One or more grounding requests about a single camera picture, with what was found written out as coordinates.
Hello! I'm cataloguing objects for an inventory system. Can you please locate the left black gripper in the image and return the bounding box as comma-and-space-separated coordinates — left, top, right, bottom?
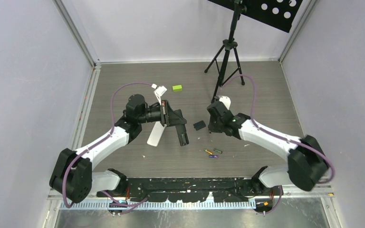
137, 100, 186, 127

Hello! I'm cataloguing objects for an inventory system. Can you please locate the black remote control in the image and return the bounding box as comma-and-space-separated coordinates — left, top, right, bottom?
175, 124, 189, 146

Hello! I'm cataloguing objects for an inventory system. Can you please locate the black battery cover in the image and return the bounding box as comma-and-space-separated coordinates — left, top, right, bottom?
193, 121, 206, 131

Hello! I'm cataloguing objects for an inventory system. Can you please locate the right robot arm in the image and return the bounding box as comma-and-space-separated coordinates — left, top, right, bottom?
207, 101, 330, 195

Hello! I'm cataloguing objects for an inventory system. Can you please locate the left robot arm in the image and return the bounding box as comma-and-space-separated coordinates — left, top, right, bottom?
49, 94, 189, 203

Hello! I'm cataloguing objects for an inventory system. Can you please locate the white remote control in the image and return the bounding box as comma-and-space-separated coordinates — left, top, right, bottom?
147, 122, 165, 147

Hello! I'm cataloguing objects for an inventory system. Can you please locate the green block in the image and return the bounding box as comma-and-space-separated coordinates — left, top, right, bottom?
172, 85, 183, 92

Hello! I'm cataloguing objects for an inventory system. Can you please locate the black tripod stand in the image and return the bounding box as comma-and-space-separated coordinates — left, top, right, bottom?
204, 0, 247, 103

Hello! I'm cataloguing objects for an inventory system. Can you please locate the black perforated board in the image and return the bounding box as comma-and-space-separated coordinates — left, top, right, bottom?
210, 0, 303, 33

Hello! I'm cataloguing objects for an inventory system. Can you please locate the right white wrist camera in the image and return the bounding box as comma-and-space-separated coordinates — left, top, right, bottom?
218, 96, 231, 110

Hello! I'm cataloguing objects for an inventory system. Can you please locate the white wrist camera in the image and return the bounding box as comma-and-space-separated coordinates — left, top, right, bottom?
151, 84, 167, 105
218, 96, 231, 110

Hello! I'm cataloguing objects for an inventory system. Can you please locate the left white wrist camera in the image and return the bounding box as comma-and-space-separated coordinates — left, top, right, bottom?
151, 84, 167, 105

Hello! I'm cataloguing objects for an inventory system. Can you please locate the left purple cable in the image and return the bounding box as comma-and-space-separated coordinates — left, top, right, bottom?
62, 82, 153, 215

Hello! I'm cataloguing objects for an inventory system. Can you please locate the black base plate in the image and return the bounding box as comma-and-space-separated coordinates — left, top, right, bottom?
96, 177, 283, 203

